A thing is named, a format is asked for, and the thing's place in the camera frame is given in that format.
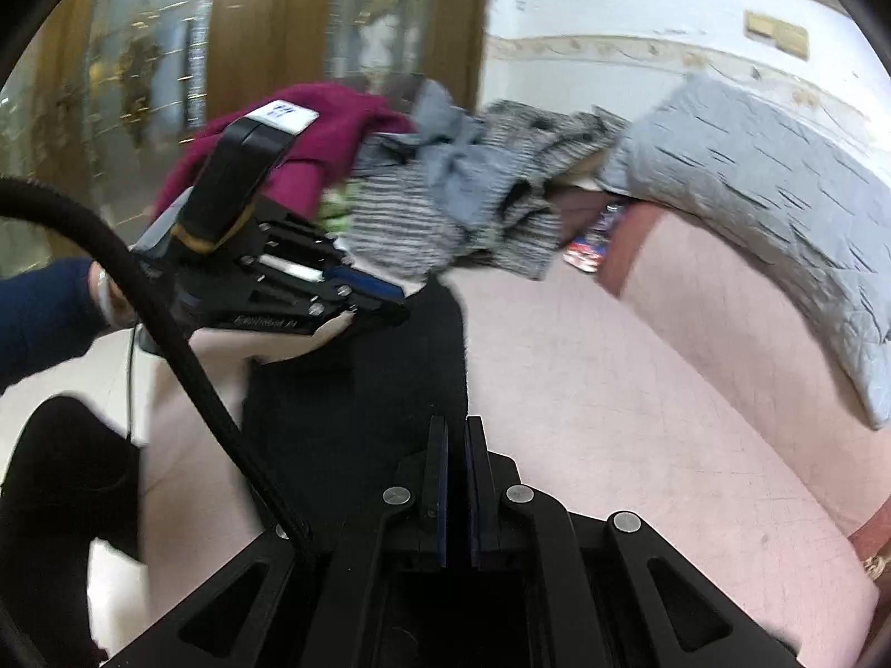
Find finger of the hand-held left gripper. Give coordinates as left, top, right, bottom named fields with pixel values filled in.
left=188, top=271, right=412, bottom=340
left=243, top=205, right=406, bottom=302

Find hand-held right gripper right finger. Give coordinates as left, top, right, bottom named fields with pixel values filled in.
left=466, top=416, right=801, bottom=668

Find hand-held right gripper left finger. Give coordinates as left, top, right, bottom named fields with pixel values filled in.
left=104, top=416, right=450, bottom=668

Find black pants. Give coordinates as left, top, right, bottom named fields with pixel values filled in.
left=240, top=274, right=471, bottom=537

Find person's left forearm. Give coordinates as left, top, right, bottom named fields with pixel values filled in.
left=0, top=257, right=133, bottom=392

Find houndstooth coat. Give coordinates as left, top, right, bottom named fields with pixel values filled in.
left=341, top=101, right=628, bottom=281

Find maroon garment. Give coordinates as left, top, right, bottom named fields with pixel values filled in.
left=153, top=81, right=419, bottom=224

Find pink quilted bed cover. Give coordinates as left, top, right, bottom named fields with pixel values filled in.
left=90, top=271, right=882, bottom=668

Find blue-grey shirt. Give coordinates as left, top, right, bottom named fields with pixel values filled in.
left=410, top=80, right=533, bottom=238

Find wooden wardrobe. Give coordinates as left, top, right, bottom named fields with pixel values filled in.
left=0, top=0, right=492, bottom=272

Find colourful packet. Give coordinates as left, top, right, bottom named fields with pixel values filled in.
left=562, top=202, right=631, bottom=272

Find brown cloth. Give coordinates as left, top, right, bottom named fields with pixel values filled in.
left=553, top=184, right=620, bottom=252

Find pink bolster cushion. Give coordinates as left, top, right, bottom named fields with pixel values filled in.
left=595, top=202, right=864, bottom=391

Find pink and brown cushion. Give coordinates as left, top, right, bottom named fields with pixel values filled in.
left=849, top=511, right=891, bottom=596

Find grey quilted pillow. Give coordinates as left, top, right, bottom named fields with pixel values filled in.
left=602, top=73, right=891, bottom=430

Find black cable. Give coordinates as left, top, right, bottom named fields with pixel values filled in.
left=0, top=177, right=314, bottom=558

